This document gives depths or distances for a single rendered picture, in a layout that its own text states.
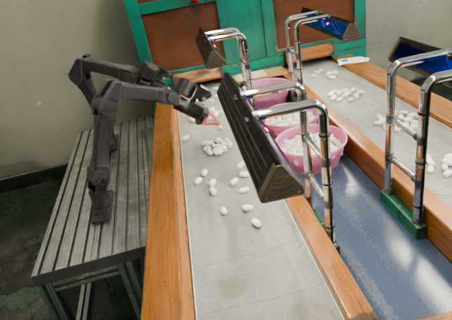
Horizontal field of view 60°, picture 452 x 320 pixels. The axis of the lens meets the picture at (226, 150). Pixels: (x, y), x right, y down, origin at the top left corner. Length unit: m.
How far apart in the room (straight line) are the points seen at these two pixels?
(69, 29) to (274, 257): 2.52
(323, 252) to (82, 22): 2.58
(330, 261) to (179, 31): 1.70
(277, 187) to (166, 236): 0.52
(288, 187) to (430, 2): 3.43
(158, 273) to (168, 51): 1.58
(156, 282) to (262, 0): 1.76
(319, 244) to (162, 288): 0.39
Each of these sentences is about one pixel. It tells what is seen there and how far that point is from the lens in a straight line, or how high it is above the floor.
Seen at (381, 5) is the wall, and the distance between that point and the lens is 3.73.
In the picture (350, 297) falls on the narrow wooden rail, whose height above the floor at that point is 0.77.
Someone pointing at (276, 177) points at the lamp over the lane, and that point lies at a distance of 0.66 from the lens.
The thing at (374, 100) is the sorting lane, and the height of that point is 0.74.
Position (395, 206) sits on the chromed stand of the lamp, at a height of 0.71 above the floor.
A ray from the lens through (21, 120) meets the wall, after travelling 3.43.
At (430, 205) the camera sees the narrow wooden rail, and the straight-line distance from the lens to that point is 1.16.
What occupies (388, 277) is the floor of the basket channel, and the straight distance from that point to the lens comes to 1.07.
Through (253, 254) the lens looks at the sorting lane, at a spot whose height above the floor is 0.74.
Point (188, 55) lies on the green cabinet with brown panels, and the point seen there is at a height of 0.94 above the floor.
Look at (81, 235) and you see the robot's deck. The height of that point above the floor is 0.67.
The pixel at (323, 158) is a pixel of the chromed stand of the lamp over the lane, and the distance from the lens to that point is 0.94.
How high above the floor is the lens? 1.43
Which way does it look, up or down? 26 degrees down
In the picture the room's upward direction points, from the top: 11 degrees counter-clockwise
